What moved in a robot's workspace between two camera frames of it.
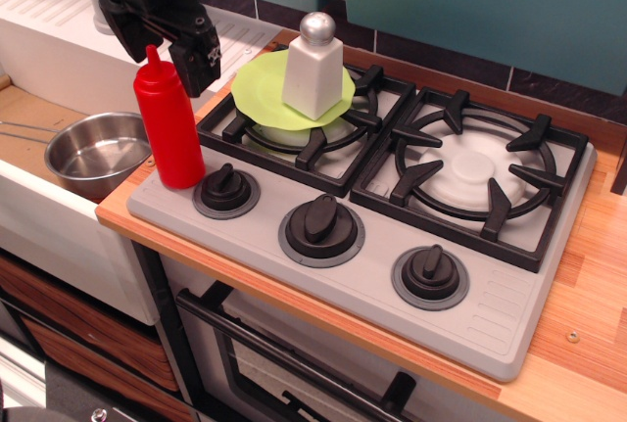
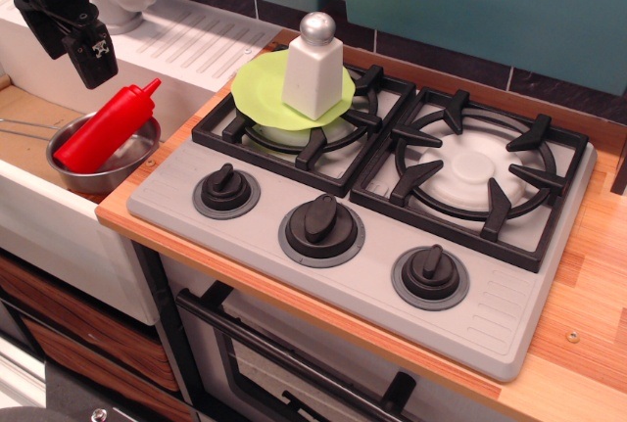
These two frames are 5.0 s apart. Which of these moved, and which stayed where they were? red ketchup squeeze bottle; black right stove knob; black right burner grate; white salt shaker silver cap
Moved: red ketchup squeeze bottle
Stayed: white salt shaker silver cap; black right stove knob; black right burner grate
